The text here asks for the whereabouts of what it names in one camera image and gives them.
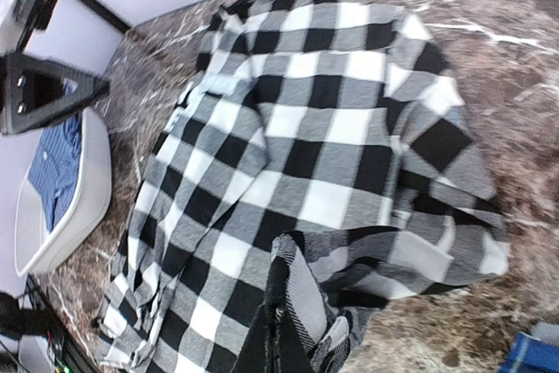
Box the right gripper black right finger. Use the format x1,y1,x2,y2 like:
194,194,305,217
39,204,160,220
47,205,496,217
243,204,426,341
266,254,314,372

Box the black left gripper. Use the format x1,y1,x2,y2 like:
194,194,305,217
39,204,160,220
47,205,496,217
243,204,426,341
1,52,109,135

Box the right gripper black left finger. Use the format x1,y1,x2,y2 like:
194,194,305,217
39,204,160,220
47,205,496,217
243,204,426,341
233,303,280,373

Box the black white checked shirt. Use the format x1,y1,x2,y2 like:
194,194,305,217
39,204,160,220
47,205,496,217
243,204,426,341
95,0,508,372

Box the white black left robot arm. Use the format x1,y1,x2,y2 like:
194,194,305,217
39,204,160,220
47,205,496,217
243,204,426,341
1,0,128,135

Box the small-check blue shirt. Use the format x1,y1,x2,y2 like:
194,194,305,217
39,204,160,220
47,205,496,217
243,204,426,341
27,114,82,232

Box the grey plastic bin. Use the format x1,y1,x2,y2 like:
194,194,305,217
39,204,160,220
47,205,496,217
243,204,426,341
14,107,112,277

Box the blue plaid folded shirt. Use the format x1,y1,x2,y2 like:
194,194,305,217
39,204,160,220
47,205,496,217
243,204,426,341
497,332,559,373

